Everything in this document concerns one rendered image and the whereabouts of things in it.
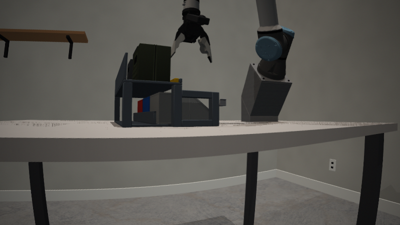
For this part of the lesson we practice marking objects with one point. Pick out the red bin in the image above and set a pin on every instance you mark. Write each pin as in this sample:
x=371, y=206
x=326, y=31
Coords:
x=140, y=106

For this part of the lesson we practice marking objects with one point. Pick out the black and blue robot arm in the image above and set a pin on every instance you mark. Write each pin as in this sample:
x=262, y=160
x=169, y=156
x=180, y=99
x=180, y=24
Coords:
x=274, y=41

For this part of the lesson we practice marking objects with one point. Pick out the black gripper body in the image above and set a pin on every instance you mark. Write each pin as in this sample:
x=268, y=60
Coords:
x=192, y=29

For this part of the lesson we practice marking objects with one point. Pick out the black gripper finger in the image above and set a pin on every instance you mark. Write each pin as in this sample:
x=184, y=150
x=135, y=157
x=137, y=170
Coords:
x=205, y=45
x=180, y=37

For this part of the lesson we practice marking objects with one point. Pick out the yellow flat bar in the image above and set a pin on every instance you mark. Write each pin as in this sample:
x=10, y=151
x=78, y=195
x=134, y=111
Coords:
x=176, y=80

